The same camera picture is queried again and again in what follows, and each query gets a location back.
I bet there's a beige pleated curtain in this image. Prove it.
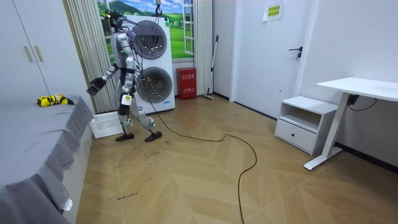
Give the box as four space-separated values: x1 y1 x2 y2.
63 0 118 114
193 0 214 97

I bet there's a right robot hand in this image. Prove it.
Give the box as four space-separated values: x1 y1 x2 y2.
86 77 108 96

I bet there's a yellow black striped garment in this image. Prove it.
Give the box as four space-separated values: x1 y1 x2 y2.
37 93 76 108

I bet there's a black floor cable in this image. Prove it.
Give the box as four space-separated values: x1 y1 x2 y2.
135 58 258 224

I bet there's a black desk power cable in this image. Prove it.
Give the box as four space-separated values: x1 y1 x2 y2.
346 94 378 113

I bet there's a red fire extinguisher box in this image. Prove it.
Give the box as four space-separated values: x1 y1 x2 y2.
175 67 198 101

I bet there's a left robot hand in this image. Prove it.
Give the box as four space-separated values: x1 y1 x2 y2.
120 91 134 108

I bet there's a white laundry basket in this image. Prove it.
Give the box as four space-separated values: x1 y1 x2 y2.
88 111 125 139

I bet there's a white door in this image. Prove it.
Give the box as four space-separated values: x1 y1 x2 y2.
229 0 318 121

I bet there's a grey bed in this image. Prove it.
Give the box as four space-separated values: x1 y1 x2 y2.
0 94 95 224

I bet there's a cable bundle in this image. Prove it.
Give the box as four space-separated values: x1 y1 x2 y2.
124 0 164 32

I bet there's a paper notice with yellow labels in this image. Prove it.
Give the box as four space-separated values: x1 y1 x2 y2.
262 0 285 22

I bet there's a robot body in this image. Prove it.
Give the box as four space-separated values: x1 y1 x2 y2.
104 9 137 72

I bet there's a white washing machine tower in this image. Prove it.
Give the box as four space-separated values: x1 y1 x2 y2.
123 14 176 114

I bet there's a white desk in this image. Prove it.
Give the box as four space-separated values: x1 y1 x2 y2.
303 77 398 171

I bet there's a white nightstand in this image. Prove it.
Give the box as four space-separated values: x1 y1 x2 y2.
274 95 339 156

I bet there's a long-handled mop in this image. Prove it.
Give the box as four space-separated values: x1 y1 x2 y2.
200 35 220 101

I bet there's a landscape window wall poster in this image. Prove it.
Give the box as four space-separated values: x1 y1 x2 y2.
96 0 195 63

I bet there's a white wardrobe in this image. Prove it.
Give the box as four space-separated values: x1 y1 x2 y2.
0 0 95 113

